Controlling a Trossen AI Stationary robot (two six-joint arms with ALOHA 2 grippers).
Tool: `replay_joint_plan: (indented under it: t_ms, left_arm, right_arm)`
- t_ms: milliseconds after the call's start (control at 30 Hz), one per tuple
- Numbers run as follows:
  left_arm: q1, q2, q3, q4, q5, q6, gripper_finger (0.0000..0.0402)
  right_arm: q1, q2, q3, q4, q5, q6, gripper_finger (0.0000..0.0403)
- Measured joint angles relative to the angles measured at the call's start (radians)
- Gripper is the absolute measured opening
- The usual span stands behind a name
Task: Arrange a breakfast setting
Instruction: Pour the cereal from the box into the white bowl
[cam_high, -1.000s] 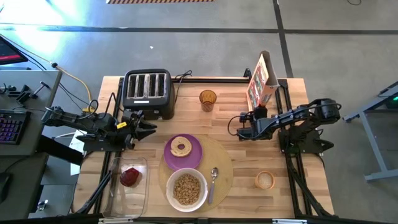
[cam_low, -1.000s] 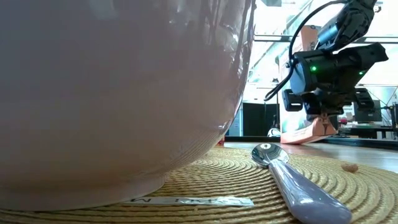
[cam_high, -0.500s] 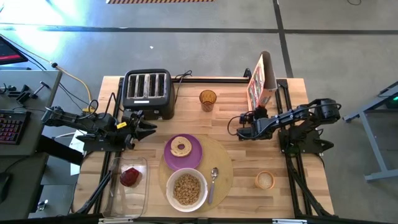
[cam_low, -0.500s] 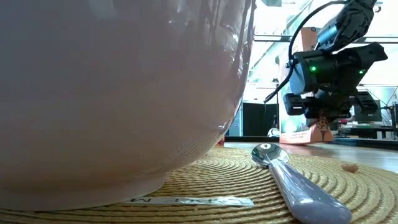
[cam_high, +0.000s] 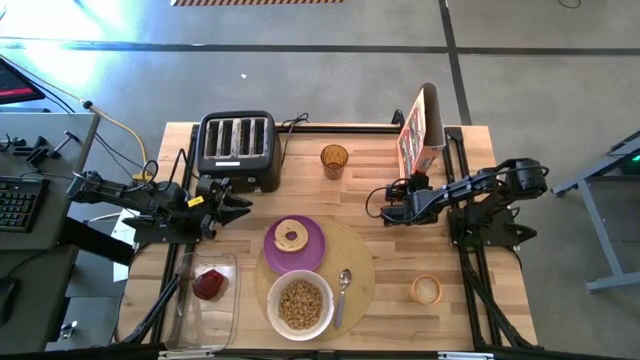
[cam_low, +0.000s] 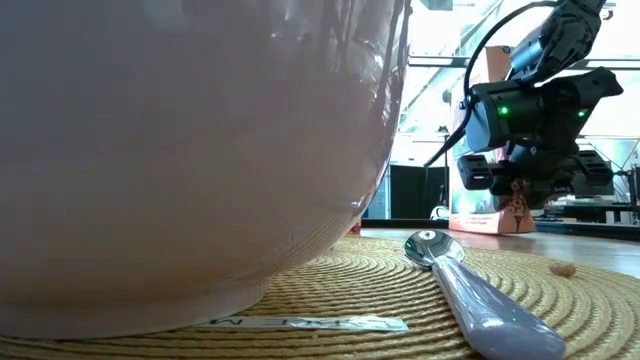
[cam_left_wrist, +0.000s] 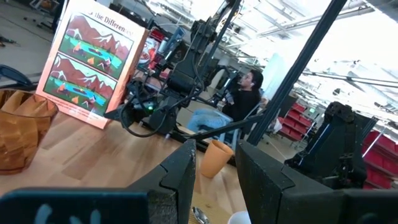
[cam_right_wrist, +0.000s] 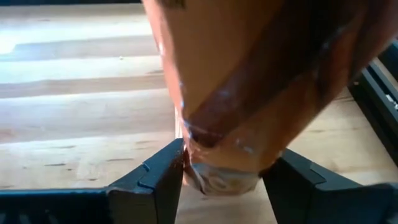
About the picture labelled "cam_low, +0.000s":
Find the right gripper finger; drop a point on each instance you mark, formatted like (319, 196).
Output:
(594, 169)
(474, 172)

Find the black background partition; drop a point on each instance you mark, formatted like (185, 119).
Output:
(410, 192)

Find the white placemat label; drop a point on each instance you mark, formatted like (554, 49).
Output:
(300, 323)

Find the white bowl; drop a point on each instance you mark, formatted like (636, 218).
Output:
(175, 150)

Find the black rear table rail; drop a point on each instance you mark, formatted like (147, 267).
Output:
(400, 223)

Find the Cheerios cereal box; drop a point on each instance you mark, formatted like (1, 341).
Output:
(475, 220)

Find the round woven placemat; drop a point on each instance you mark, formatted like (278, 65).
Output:
(375, 280)

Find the loose cereal piece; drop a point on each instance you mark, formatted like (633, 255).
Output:
(562, 270)

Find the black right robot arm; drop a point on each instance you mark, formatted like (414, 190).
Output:
(565, 100)

